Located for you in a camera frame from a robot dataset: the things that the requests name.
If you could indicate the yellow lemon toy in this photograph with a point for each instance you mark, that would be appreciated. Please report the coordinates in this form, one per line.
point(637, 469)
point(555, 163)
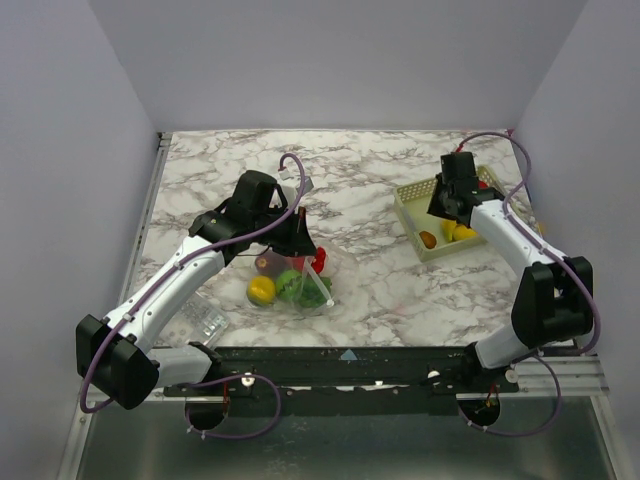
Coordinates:
point(261, 290)

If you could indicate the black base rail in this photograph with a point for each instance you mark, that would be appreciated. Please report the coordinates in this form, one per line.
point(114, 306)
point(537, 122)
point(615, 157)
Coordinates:
point(328, 382)

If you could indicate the beige plastic basket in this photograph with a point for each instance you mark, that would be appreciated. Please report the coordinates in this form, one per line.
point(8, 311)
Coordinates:
point(411, 202)

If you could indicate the aluminium extrusion rail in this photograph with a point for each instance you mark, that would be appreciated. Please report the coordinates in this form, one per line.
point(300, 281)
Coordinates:
point(581, 376)

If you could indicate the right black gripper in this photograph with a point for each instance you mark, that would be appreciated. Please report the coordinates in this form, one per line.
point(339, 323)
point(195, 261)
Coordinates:
point(447, 206)

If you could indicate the green watermelon toy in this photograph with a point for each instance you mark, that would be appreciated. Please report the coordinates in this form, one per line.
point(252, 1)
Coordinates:
point(288, 285)

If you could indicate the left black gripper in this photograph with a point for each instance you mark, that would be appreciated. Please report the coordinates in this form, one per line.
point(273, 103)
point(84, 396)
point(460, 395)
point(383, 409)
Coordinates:
point(300, 242)

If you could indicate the purple mangosteen toy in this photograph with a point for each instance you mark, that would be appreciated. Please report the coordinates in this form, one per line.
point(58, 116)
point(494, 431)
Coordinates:
point(268, 265)

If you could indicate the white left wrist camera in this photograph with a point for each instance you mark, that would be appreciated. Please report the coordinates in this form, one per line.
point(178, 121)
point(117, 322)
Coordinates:
point(290, 185)

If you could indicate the green bell pepper toy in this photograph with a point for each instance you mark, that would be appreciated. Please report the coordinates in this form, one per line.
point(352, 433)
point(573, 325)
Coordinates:
point(311, 296)

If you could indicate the red bell pepper toy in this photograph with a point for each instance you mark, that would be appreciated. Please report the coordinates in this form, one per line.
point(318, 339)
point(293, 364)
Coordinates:
point(319, 260)

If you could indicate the clear zip top bag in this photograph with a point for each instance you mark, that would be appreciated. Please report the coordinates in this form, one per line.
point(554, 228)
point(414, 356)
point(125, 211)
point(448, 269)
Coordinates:
point(326, 281)

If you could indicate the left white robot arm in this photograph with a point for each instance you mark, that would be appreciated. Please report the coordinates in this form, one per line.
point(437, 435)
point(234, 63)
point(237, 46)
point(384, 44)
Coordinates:
point(114, 353)

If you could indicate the yellow banana bunch toy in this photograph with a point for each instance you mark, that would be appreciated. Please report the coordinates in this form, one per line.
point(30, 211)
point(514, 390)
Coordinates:
point(453, 231)

